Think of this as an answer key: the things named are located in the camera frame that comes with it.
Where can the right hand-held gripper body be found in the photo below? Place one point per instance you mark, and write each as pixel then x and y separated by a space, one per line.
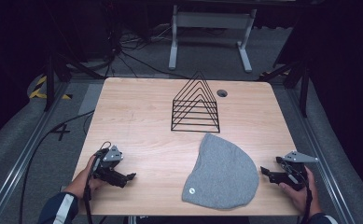
pixel 294 179

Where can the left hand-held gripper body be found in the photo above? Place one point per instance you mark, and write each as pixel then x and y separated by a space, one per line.
pixel 107 172

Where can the person's right hand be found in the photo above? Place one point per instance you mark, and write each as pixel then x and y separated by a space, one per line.
pixel 306 199

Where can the person's left hand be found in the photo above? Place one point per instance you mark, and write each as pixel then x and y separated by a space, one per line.
pixel 82 180

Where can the grey knitted beanie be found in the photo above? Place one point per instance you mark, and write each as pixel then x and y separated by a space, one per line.
pixel 222 174

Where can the black metal stand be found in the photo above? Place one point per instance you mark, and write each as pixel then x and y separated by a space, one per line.
pixel 303 93
pixel 49 87

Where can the yellow black floor tape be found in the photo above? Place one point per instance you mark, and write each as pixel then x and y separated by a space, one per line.
pixel 36 92

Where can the black curtain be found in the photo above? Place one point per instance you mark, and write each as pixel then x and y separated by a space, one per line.
pixel 344 77
pixel 8 62

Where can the aluminium floor rail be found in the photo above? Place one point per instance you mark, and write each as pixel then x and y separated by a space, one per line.
pixel 20 161
pixel 334 193

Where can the white metal table frame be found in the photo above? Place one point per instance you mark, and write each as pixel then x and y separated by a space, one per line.
pixel 212 20

